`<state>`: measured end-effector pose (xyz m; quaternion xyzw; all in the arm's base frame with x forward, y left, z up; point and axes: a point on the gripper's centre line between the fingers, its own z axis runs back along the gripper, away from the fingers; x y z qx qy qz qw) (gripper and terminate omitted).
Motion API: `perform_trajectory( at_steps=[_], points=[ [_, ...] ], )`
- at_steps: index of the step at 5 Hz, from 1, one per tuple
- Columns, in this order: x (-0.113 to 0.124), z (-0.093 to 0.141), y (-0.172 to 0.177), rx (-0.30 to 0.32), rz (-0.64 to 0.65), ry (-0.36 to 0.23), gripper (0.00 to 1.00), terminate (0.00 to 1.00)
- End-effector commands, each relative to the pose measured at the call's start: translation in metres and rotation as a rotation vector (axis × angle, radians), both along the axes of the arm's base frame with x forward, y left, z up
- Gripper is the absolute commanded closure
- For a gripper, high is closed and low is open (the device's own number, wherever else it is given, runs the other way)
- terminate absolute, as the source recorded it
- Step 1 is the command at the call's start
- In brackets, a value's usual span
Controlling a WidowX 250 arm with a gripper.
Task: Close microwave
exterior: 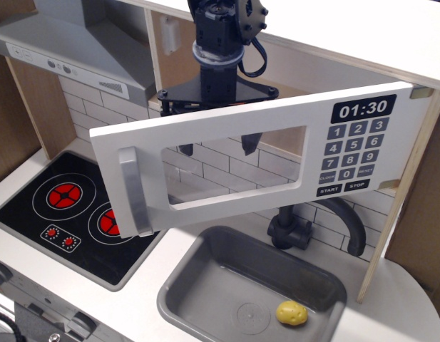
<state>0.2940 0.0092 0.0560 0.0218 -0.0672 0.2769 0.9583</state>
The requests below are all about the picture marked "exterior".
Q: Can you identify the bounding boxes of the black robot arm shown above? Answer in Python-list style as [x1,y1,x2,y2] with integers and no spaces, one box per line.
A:
[158,1,279,116]

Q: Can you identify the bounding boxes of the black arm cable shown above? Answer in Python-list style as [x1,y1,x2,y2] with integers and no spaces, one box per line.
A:
[237,37,269,78]

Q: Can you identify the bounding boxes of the yellow toy potato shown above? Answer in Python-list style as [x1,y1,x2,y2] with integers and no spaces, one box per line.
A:
[275,301,308,326]

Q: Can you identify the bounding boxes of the grey oven control panel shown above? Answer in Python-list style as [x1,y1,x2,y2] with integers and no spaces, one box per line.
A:
[0,263,128,341]

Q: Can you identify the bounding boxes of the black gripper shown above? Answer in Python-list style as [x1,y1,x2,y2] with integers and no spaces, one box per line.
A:
[157,62,279,156]

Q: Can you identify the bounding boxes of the dark grey toy faucet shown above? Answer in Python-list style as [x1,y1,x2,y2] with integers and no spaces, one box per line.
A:
[267,197,367,257]

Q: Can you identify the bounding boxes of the grey range hood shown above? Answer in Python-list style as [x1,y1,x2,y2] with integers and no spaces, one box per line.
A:
[0,1,156,107]

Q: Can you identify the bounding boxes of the white toy microwave door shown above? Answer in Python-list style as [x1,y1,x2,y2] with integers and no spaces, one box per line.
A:
[89,82,426,238]

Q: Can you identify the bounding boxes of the grey toy sink basin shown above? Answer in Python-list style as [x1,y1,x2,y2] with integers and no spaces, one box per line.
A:
[157,226,347,341]

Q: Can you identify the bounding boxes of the black toy stovetop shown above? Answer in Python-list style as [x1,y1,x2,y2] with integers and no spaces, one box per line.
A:
[0,151,164,291]

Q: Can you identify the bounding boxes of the black cable bottom left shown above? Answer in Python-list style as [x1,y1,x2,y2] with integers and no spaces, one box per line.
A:
[0,309,26,342]

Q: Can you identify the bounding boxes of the white magnetic door latch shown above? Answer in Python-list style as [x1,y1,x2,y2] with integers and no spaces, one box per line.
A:
[160,16,181,56]

